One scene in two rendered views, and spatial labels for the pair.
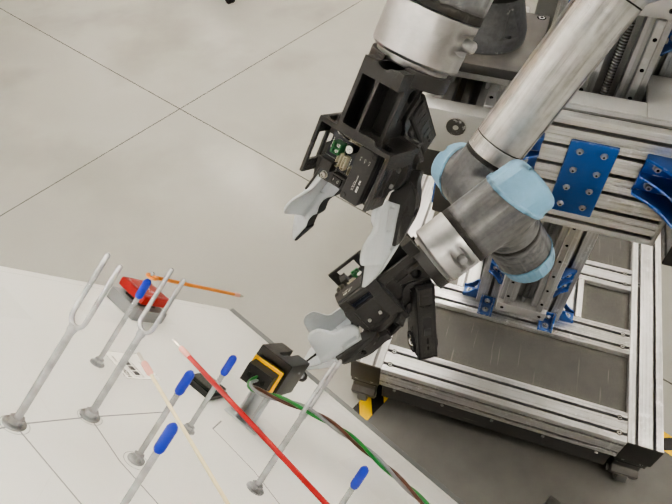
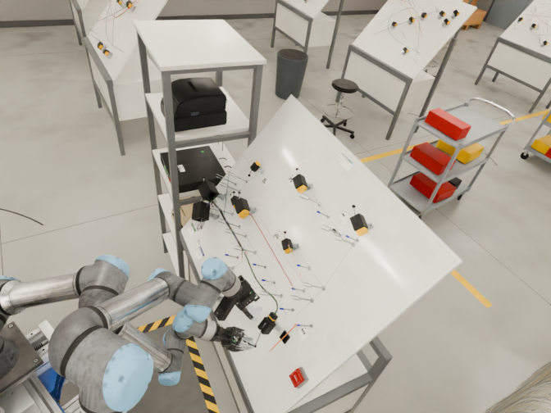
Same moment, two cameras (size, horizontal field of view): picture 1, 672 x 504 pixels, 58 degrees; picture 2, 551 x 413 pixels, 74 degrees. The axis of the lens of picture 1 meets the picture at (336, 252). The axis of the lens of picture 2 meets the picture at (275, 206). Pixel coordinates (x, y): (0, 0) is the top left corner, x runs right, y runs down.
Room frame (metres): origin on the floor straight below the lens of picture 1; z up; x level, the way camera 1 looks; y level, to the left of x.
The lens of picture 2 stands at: (1.13, 0.23, 2.52)
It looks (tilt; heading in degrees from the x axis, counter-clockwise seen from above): 42 degrees down; 195
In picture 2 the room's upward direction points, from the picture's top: 9 degrees clockwise
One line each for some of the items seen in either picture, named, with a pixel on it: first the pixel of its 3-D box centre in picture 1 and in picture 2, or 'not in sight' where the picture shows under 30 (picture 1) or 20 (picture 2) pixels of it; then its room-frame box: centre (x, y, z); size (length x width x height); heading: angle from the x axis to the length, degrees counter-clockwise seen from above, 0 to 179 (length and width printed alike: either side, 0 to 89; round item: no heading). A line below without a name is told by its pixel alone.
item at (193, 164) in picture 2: not in sight; (193, 168); (-0.49, -0.77, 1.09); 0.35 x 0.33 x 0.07; 47
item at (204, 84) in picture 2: not in sight; (193, 102); (-0.46, -0.74, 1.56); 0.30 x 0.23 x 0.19; 139
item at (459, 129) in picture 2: not in sight; (448, 157); (-2.59, 1.00, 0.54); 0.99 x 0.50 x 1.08; 147
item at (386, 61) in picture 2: not in sight; (395, 61); (-4.23, 0.15, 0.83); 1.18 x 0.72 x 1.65; 52
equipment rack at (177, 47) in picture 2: not in sight; (199, 182); (-0.57, -0.77, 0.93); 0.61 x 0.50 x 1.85; 47
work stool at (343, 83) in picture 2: not in sight; (336, 108); (-3.38, -0.36, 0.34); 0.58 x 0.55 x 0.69; 31
